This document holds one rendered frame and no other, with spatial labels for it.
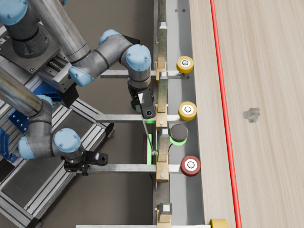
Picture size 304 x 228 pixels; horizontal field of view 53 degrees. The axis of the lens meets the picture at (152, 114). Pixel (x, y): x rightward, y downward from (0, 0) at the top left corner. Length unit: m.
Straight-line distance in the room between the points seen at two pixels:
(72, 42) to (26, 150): 0.37
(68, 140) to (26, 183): 1.10
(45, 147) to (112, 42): 0.40
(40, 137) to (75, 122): 1.09
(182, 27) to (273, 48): 0.63
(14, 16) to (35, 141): 0.47
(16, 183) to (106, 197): 0.57
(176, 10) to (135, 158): 1.04
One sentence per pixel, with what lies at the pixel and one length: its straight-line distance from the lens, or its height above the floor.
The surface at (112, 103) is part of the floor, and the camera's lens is 2.38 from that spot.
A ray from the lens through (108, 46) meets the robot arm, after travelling 0.99.
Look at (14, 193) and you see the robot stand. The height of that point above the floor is 0.21.
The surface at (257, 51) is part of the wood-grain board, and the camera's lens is 1.58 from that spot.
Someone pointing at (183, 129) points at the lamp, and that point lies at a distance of 1.02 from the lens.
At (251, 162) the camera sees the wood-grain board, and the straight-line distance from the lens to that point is 1.29.
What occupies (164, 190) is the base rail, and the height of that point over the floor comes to 0.70.
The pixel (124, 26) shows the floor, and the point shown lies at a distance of 2.85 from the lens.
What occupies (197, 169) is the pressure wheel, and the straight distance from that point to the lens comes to 1.22.
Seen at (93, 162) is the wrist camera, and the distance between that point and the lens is 1.16.
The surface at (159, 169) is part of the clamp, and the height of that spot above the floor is 0.87.
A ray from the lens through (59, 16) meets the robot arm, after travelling 0.92.
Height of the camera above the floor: 2.06
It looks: 63 degrees down
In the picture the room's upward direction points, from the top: 1 degrees clockwise
